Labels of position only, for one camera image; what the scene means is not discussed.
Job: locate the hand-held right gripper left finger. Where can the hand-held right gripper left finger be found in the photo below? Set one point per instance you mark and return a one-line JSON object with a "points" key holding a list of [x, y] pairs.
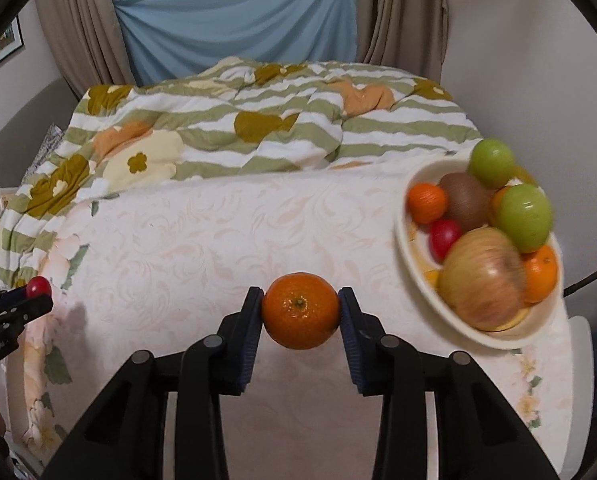
{"points": [[248, 340]]}

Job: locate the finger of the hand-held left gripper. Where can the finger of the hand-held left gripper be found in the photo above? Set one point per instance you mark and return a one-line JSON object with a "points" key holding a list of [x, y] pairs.
{"points": [[23, 310], [3, 296]]}

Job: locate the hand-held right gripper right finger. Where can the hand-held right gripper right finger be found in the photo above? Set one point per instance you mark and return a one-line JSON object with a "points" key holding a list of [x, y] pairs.
{"points": [[353, 340]]}

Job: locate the red tomato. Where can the red tomato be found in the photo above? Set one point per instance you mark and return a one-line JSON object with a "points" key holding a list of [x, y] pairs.
{"points": [[443, 239], [38, 286]]}

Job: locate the orange mandarin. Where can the orange mandarin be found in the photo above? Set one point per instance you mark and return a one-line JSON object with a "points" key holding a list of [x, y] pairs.
{"points": [[301, 317]]}

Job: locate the cream bowl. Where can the cream bowl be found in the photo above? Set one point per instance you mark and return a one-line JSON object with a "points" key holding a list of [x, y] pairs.
{"points": [[418, 270]]}

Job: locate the large red-yellow apple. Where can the large red-yellow apple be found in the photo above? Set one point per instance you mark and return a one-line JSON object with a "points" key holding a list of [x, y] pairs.
{"points": [[481, 280]]}

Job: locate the small orange kumquat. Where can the small orange kumquat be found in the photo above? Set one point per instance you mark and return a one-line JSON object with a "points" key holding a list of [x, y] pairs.
{"points": [[427, 202], [497, 200]]}

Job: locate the large orange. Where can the large orange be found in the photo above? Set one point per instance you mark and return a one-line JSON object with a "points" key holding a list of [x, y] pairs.
{"points": [[542, 272]]}

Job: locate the large green apple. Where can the large green apple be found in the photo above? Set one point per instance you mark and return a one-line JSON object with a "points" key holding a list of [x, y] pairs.
{"points": [[523, 217]]}

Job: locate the small green apple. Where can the small green apple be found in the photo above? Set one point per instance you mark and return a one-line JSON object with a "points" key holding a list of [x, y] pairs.
{"points": [[491, 162]]}

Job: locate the floral tablecloth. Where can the floral tablecloth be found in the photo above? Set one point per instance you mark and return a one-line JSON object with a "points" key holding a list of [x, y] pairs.
{"points": [[178, 240]]}

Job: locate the grey patterned cloth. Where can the grey patterned cloth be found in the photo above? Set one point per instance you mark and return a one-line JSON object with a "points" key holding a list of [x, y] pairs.
{"points": [[48, 142]]}

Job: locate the brown kiwi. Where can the brown kiwi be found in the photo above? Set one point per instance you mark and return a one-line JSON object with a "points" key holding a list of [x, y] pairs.
{"points": [[463, 202]]}

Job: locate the floral striped blanket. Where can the floral striped blanket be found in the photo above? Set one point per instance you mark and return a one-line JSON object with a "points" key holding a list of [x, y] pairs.
{"points": [[203, 125]]}

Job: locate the beige curtain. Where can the beige curtain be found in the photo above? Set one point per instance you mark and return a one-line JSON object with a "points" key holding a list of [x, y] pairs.
{"points": [[403, 15], [78, 30]]}

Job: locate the blue cloth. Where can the blue cloth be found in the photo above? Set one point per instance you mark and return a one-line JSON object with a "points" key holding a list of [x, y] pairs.
{"points": [[238, 25]]}

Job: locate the framed wall picture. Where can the framed wall picture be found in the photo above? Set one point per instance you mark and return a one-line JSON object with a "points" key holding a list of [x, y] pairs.
{"points": [[1, 45]]}

